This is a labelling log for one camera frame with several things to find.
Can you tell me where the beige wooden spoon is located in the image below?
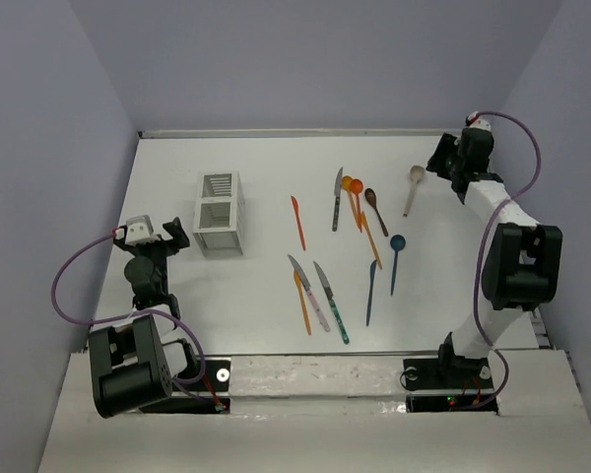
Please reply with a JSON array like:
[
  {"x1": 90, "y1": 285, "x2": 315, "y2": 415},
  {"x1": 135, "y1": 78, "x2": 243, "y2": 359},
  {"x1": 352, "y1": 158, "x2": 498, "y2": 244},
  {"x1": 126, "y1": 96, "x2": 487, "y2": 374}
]
[{"x1": 403, "y1": 165, "x2": 426, "y2": 217}]

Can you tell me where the dark brown wooden spoon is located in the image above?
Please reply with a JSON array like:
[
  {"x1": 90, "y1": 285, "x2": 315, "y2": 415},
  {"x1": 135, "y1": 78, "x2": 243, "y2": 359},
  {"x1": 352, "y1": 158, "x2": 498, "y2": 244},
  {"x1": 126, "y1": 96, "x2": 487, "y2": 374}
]
[{"x1": 364, "y1": 187, "x2": 389, "y2": 237}]

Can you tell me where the red-orange plastic spoon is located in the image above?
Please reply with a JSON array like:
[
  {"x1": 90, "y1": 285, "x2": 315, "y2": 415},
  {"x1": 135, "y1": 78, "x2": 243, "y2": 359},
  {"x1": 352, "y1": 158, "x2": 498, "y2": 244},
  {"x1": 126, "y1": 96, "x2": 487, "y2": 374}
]
[{"x1": 351, "y1": 178, "x2": 363, "y2": 231}]

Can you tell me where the blue plastic spoon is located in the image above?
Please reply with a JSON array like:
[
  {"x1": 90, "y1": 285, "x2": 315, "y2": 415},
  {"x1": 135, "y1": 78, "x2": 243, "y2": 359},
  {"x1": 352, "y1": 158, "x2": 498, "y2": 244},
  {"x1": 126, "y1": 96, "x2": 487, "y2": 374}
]
[{"x1": 390, "y1": 234, "x2": 406, "y2": 296}]

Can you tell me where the yellow-orange plastic spoon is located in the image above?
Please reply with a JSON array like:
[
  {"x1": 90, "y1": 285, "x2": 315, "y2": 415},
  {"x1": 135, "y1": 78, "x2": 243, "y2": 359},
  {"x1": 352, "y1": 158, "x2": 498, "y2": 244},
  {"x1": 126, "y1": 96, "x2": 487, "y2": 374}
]
[{"x1": 342, "y1": 175, "x2": 359, "y2": 225}]

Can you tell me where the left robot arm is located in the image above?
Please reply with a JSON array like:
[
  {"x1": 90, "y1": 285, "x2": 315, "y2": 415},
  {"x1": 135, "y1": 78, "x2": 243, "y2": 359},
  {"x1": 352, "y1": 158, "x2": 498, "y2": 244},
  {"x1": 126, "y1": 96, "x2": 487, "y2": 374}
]
[{"x1": 88, "y1": 215, "x2": 206, "y2": 418}]

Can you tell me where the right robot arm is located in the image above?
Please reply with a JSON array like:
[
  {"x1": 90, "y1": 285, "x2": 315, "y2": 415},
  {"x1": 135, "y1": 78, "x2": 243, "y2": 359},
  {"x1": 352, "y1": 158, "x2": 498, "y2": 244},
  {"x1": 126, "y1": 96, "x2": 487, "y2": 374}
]
[{"x1": 427, "y1": 117, "x2": 562, "y2": 386}]

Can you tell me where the white two-compartment utensil caddy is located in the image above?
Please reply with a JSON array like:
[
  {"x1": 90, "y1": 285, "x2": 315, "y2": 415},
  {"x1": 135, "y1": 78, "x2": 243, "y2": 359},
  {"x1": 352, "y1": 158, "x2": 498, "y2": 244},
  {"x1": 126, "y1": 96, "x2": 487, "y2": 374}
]
[{"x1": 192, "y1": 171, "x2": 245, "y2": 257}]

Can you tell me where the orange plastic knife long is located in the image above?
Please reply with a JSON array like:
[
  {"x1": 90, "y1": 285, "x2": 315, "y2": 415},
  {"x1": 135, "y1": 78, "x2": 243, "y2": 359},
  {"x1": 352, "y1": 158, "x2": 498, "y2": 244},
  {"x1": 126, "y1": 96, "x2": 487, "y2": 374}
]
[{"x1": 360, "y1": 211, "x2": 382, "y2": 269}]

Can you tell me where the red-orange plastic knife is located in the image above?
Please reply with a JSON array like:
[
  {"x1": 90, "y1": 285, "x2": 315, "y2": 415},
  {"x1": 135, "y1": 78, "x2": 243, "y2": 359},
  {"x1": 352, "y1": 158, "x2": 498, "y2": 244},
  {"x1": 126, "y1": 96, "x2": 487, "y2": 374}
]
[{"x1": 291, "y1": 195, "x2": 306, "y2": 251}]

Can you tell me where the blue plastic knife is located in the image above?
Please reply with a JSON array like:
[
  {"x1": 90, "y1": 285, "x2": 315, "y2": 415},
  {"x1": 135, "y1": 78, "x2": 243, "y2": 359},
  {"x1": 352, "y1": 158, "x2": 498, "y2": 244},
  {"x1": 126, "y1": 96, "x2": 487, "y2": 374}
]
[{"x1": 365, "y1": 260, "x2": 378, "y2": 327}]

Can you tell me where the orange plastic knife front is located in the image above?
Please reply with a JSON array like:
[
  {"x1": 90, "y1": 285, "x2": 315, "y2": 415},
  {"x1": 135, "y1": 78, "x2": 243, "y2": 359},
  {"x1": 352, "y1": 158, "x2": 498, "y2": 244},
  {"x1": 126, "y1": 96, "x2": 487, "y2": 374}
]
[{"x1": 294, "y1": 270, "x2": 312, "y2": 336}]

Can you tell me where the white foam front board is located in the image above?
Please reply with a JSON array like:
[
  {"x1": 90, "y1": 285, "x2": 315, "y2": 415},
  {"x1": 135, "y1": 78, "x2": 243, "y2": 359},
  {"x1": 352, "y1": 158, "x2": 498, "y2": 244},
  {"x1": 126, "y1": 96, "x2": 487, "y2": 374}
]
[{"x1": 40, "y1": 355, "x2": 591, "y2": 472}]

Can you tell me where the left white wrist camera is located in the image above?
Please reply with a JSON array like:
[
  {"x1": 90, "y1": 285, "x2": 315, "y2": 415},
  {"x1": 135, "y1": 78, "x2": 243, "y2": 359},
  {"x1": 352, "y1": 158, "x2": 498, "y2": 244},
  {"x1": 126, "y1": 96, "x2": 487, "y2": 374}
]
[{"x1": 124, "y1": 215, "x2": 158, "y2": 246}]

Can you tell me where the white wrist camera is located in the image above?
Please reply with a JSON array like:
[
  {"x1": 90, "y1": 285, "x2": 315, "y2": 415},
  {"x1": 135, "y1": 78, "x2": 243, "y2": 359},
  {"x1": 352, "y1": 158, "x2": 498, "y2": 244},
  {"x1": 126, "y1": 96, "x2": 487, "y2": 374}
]
[
  {"x1": 124, "y1": 215, "x2": 158, "y2": 246},
  {"x1": 465, "y1": 111, "x2": 492, "y2": 132}
]

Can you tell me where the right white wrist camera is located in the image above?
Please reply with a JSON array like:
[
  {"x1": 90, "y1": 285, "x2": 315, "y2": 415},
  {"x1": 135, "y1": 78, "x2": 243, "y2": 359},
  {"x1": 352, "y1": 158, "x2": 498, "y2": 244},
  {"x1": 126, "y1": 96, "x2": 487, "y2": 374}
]
[{"x1": 465, "y1": 111, "x2": 492, "y2": 132}]

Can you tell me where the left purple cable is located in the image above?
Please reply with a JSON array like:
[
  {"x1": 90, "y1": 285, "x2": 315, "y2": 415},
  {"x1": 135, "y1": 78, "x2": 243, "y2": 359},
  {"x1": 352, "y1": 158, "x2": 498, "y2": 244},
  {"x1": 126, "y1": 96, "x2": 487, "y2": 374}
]
[{"x1": 50, "y1": 229, "x2": 226, "y2": 411}]

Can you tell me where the steel knife dark handle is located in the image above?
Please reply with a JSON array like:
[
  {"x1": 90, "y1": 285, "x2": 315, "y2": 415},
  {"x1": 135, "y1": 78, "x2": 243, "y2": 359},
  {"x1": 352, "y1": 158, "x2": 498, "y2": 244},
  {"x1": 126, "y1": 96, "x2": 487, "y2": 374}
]
[{"x1": 332, "y1": 167, "x2": 343, "y2": 233}]

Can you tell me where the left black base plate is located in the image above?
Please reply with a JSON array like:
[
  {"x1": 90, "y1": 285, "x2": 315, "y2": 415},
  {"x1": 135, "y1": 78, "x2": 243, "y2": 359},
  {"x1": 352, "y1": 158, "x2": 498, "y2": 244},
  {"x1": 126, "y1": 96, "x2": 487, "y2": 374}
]
[{"x1": 139, "y1": 358, "x2": 231, "y2": 415}]

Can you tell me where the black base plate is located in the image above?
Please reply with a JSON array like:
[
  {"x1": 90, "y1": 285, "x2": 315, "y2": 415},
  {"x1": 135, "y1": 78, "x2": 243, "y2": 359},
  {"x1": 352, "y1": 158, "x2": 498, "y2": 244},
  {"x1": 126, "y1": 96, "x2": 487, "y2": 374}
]
[
  {"x1": 139, "y1": 358, "x2": 231, "y2": 415},
  {"x1": 399, "y1": 358, "x2": 498, "y2": 413}
]

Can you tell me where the steel knife pink handle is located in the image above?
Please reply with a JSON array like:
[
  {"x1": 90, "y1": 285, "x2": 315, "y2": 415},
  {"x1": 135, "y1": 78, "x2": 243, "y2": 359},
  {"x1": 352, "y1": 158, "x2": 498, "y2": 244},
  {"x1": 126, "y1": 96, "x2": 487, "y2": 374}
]
[{"x1": 288, "y1": 254, "x2": 331, "y2": 332}]

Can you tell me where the aluminium rail back edge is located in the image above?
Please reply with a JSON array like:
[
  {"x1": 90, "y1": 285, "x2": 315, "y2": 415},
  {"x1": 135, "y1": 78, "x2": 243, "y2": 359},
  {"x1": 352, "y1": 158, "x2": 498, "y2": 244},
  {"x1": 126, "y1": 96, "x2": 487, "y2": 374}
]
[{"x1": 138, "y1": 128, "x2": 460, "y2": 140}]

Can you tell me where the aluminium rail edge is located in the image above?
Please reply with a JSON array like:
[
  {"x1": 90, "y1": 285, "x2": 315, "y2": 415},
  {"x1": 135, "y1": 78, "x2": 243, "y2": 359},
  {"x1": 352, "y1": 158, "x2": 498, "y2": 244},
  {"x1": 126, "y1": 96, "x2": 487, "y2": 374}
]
[
  {"x1": 529, "y1": 308, "x2": 556, "y2": 350},
  {"x1": 138, "y1": 128, "x2": 460, "y2": 140}
]

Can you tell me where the steel knife green handle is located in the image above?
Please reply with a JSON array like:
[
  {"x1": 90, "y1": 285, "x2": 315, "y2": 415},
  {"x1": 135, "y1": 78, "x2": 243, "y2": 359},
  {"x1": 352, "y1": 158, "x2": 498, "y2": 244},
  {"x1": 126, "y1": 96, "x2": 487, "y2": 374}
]
[{"x1": 313, "y1": 261, "x2": 350, "y2": 345}]

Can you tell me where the aluminium rail right edge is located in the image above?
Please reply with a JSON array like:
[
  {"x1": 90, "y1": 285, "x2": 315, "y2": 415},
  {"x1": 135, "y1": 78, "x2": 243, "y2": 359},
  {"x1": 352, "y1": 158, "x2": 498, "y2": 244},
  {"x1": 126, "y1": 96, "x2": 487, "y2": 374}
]
[{"x1": 529, "y1": 308, "x2": 556, "y2": 350}]

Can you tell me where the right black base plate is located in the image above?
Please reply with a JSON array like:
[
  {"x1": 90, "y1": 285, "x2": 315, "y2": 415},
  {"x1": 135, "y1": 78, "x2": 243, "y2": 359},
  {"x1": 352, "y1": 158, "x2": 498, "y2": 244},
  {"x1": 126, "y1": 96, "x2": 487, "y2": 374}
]
[{"x1": 399, "y1": 358, "x2": 498, "y2": 413}]

